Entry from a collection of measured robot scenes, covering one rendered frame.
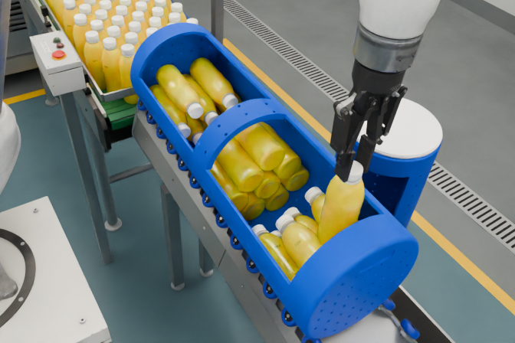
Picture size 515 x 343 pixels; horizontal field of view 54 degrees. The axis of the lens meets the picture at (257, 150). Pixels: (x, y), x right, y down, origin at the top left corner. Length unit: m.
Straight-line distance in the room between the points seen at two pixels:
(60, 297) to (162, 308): 1.20
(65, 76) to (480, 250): 2.02
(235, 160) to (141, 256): 1.32
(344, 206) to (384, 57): 0.32
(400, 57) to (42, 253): 0.81
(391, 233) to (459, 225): 1.82
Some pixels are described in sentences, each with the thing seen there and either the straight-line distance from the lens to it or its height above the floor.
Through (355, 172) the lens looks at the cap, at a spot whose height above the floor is 1.33.
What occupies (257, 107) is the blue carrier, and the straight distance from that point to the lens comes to 1.15.
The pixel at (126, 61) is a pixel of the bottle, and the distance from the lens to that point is 1.63.
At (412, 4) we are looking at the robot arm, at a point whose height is 1.66.
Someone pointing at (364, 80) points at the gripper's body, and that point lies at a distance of 0.74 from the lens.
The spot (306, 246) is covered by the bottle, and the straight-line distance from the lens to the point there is 1.00.
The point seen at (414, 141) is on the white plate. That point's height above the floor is 1.04.
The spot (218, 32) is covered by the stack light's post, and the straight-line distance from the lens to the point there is 2.07.
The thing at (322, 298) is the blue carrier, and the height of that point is 1.16.
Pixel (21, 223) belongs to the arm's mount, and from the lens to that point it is 1.23.
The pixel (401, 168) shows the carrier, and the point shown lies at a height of 0.99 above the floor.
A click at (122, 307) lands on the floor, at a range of 2.27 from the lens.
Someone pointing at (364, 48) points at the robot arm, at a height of 1.58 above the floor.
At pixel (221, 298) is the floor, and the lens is 2.25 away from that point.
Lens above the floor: 1.94
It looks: 43 degrees down
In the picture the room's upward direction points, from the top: 4 degrees clockwise
